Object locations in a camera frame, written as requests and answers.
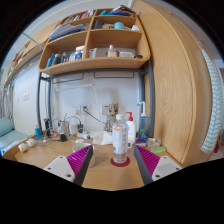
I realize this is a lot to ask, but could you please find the flat round red coaster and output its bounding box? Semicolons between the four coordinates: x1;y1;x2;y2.
110;156;131;168

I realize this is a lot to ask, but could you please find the white power strip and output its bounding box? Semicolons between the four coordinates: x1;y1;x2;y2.
76;132;93;140

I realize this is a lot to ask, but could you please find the teal striped towel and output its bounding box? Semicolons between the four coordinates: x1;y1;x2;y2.
199;48;224;154

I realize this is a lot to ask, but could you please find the clear plastic water bottle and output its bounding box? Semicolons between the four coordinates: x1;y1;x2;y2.
111;113;130;164

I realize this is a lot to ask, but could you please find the pink and white packet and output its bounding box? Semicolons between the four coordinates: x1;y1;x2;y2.
146;137;162;148

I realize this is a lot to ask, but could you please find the wooden shelf unit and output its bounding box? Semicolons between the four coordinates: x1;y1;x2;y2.
38;4;151;76

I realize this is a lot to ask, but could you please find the black slim bottle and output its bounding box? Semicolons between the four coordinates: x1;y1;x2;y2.
43;118;52;138

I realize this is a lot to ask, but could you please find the small dark blue bottle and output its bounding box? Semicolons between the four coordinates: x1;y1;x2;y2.
136;132;149;145

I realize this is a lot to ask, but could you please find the wooden wardrobe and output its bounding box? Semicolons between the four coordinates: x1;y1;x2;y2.
131;0;214;168

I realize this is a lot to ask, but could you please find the small white round figure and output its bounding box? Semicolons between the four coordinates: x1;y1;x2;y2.
26;137;38;148
18;142;29;153

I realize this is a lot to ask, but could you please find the green flat packet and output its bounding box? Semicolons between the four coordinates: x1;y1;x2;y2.
148;145;168;154

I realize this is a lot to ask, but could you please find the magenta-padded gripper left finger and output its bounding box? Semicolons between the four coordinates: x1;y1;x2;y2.
43;144;95;187

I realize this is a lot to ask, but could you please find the brown tree creature figurine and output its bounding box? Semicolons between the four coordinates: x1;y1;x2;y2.
103;102;120;133

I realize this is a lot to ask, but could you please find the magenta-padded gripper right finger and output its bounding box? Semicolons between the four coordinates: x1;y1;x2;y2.
133;144;183;186

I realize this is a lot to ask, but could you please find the white bottle with red pump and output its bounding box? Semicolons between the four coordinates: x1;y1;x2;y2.
125;111;137;145

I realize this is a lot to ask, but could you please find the grey metal desk frame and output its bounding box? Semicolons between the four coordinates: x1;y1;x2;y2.
35;59;155;139

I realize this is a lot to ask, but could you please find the teal bedding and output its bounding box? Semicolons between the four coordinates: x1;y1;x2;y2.
0;116;31;154

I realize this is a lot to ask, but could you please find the blue spray bottle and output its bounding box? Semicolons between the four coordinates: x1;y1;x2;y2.
137;101;150;138

